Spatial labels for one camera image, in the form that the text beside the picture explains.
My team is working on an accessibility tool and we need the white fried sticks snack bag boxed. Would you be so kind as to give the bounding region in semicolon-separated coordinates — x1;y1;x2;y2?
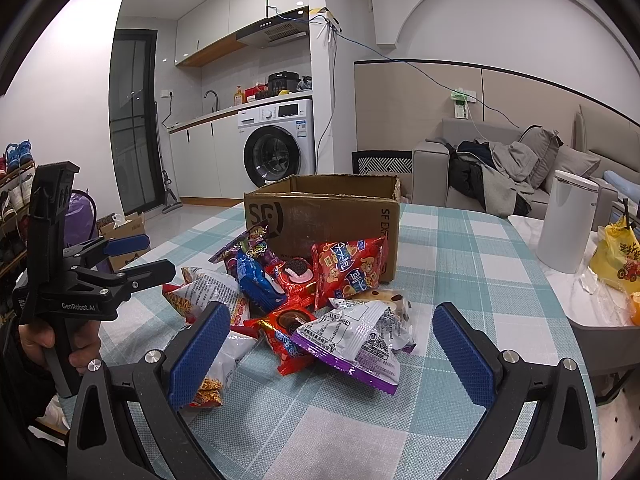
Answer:
162;266;250;326

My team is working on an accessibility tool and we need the purple candy bag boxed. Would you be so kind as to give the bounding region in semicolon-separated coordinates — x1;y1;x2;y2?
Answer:
208;221;283;278

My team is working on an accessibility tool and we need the blue oreo pack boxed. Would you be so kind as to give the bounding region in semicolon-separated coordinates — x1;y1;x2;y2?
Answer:
236;250;286;313

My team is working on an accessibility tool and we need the red chocolate cookie pack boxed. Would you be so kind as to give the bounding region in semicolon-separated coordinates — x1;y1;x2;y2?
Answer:
243;307;316;376

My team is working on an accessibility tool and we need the red oreo pack pink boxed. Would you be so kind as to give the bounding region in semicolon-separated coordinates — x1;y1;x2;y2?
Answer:
265;258;317;313

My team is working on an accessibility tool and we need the red triangular biscuit bag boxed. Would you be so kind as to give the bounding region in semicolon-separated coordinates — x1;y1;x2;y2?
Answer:
311;236;388;311

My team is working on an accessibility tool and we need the white purple snack bag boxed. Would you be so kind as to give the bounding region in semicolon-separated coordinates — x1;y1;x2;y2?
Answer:
292;298;416;396

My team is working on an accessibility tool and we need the clear bread bun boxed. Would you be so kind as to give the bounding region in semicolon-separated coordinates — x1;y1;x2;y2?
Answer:
350;288;411;323

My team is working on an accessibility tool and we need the person's left hand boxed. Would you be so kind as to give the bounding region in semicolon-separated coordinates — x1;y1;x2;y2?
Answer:
18;321;102;374

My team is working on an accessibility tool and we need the small cardboard box on floor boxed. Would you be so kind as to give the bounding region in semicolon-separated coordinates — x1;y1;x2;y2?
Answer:
98;212;150;272

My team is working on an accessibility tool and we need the black glass door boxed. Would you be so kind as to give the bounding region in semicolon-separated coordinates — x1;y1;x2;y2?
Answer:
108;29;165;214

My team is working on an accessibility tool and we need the shoe rack with shoes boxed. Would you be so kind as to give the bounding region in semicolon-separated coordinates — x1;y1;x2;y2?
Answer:
0;138;37;281

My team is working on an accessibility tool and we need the white marble side table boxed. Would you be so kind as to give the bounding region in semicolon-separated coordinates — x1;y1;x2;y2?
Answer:
540;232;639;377

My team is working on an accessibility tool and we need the kitchen faucet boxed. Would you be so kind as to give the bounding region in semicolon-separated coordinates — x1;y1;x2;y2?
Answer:
204;90;219;113

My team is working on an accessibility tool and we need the teal plaid tablecloth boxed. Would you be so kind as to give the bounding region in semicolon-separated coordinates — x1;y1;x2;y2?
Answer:
49;201;601;480

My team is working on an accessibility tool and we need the brown SF cardboard box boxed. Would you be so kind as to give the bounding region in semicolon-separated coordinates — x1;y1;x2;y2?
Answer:
244;174;400;283

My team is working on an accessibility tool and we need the white washing machine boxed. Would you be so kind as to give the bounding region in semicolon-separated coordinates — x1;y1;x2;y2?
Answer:
238;98;316;188

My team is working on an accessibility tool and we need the yellow plastic bag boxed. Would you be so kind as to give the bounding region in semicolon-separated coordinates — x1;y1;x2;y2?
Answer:
589;217;640;295

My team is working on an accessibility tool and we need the black rice cooker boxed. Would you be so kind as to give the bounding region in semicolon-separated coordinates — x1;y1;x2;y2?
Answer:
268;70;299;96

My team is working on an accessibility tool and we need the black patterned chair back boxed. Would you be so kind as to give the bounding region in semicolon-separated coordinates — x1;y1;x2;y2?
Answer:
352;150;413;174

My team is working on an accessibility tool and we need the range hood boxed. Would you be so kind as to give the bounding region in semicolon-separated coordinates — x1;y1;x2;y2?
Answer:
235;6;309;49

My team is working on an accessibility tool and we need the pile of clothes on sofa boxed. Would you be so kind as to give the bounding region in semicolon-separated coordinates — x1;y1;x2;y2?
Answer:
438;139;537;218

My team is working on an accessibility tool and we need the grey sofa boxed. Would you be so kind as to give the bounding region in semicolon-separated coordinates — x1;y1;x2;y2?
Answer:
411;105;639;226

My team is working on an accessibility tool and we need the grey sofa cushion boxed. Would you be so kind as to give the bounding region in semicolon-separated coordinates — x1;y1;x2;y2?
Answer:
520;125;562;188

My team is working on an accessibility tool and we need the white wall socket charger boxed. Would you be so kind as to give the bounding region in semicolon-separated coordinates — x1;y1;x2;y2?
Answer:
450;88;476;120

